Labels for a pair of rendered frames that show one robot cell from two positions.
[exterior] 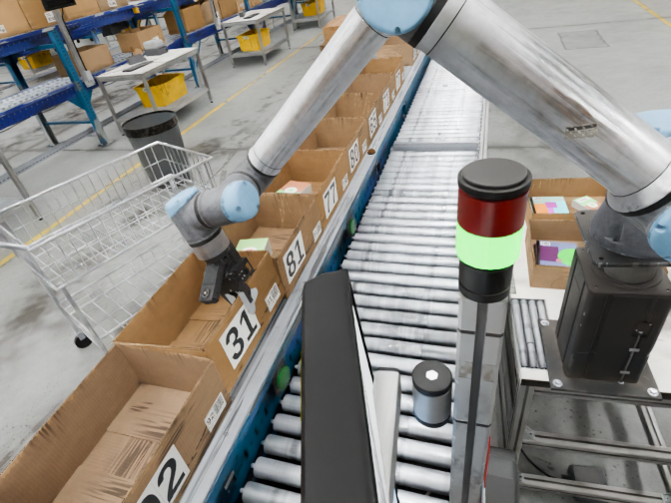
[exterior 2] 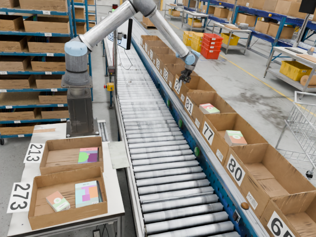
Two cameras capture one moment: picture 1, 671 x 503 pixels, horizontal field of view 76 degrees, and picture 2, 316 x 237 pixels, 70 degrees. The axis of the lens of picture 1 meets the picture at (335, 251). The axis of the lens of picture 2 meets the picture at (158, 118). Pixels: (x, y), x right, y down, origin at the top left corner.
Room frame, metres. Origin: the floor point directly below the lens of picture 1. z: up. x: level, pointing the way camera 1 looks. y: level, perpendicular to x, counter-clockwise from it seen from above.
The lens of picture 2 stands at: (2.38, -1.19, 1.88)
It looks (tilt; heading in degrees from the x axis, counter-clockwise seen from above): 31 degrees down; 141
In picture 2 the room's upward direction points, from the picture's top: 6 degrees clockwise
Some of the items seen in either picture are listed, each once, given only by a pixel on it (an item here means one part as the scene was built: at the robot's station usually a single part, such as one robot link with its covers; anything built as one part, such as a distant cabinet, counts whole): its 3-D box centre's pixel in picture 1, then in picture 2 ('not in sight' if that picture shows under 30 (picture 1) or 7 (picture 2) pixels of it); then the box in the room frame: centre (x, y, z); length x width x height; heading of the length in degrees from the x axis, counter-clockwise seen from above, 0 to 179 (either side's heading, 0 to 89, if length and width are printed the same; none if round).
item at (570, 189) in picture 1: (575, 205); (70, 194); (1.43, -1.00, 0.80); 0.38 x 0.28 x 0.10; 73
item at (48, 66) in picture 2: not in sight; (54, 61); (-0.31, -0.59, 0.99); 0.40 x 0.30 x 0.10; 64
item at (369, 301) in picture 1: (393, 304); (154, 135); (1.12, -0.18, 0.72); 0.52 x 0.05 x 0.05; 68
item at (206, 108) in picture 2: (251, 259); (209, 111); (1.26, 0.30, 0.92); 0.16 x 0.11 x 0.07; 169
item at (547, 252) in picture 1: (556, 258); (88, 156); (1.16, -0.78, 0.78); 0.19 x 0.14 x 0.02; 155
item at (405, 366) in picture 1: (378, 362); (148, 119); (0.87, -0.08, 0.72); 0.52 x 0.05 x 0.05; 68
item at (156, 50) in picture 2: not in sight; (162, 56); (-0.15, 0.83, 0.96); 0.39 x 0.29 x 0.17; 157
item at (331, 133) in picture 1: (330, 149); (264, 177); (2.03, -0.06, 0.96); 0.39 x 0.29 x 0.17; 158
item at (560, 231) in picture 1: (587, 254); (74, 155); (1.13, -0.87, 0.80); 0.38 x 0.28 x 0.10; 69
